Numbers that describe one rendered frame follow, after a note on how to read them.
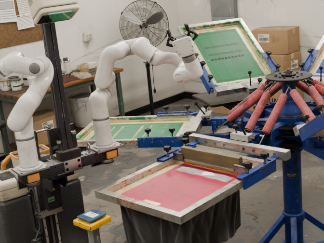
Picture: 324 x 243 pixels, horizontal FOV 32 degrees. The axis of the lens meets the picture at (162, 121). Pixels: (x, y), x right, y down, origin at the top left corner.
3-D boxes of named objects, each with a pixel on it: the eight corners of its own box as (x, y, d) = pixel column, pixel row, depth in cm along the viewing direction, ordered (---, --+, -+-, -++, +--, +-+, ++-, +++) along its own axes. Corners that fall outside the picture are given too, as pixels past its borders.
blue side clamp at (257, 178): (245, 190, 284) (244, 177, 282) (236, 188, 288) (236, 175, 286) (276, 170, 305) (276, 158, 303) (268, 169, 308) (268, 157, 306)
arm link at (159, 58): (153, 54, 287) (188, 75, 287) (162, 41, 296) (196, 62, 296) (147, 65, 293) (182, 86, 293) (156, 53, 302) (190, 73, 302)
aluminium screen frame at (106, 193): (181, 224, 251) (180, 217, 250) (95, 197, 290) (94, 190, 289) (275, 168, 306) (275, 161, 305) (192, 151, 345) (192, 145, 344)
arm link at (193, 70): (181, 76, 299) (174, 86, 292) (173, 59, 294) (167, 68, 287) (206, 72, 291) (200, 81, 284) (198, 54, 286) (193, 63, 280)
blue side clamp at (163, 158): (164, 170, 321) (163, 159, 320) (157, 168, 325) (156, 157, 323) (197, 154, 342) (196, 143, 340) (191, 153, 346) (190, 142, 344)
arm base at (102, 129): (87, 144, 317) (83, 118, 313) (106, 139, 324) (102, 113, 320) (100, 150, 305) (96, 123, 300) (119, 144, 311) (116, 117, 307)
